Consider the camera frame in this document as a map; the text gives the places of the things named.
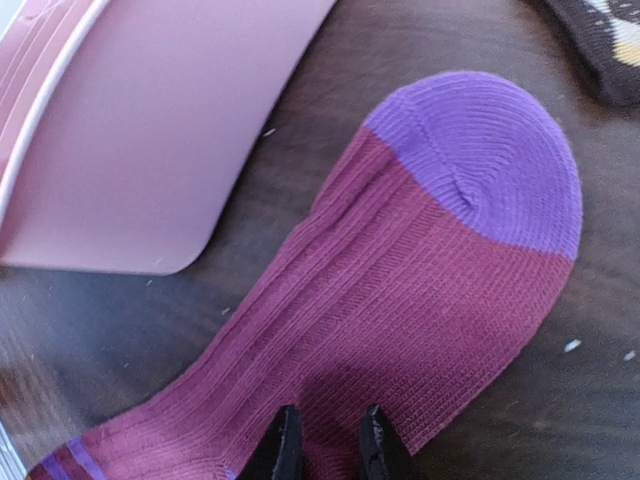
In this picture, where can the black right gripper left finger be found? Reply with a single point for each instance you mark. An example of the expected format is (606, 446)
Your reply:
(279, 454)

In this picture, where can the magenta purple sock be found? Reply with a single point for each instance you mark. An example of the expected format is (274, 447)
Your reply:
(438, 244)

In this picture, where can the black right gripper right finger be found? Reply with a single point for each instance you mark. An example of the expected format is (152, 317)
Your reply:
(382, 453)

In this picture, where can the pink divided plastic tray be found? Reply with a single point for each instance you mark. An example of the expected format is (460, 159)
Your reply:
(125, 124)

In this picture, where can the brown checkered sock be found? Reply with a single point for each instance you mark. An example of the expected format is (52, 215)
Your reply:
(606, 37)

